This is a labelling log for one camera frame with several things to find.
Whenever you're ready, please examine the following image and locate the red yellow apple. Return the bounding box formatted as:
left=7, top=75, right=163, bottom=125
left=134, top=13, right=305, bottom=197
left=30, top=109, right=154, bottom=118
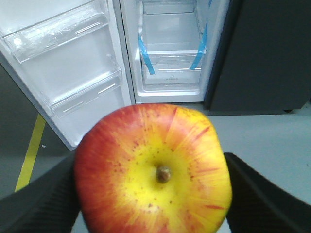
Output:
left=74, top=104, right=232, bottom=233

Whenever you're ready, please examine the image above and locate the clear upper door bin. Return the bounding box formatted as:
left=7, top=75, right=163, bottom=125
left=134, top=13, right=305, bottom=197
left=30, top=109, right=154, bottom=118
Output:
left=1, top=0, right=109, bottom=63

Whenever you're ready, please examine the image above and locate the dark grey fridge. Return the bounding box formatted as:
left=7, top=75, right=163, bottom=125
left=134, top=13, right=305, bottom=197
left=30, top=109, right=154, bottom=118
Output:
left=115, top=0, right=311, bottom=114

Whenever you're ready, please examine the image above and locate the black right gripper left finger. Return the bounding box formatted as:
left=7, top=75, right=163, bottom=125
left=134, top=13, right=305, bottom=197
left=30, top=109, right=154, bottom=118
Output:
left=0, top=155, right=80, bottom=233

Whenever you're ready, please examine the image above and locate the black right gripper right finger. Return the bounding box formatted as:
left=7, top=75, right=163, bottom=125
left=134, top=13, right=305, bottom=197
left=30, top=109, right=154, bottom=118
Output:
left=224, top=152, right=311, bottom=233

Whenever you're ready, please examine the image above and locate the clear door bin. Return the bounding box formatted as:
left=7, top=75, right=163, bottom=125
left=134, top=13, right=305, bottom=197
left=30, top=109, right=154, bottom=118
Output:
left=1, top=0, right=109, bottom=63
left=51, top=69, right=122, bottom=118

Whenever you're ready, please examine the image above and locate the clear lower door bin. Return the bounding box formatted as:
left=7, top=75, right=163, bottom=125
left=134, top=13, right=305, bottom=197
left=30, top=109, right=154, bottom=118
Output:
left=51, top=69, right=122, bottom=118

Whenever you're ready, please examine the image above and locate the clear fridge crisper drawer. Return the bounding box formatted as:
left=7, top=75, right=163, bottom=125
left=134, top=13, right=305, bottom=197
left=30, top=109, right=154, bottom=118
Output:
left=141, top=51, right=204, bottom=85

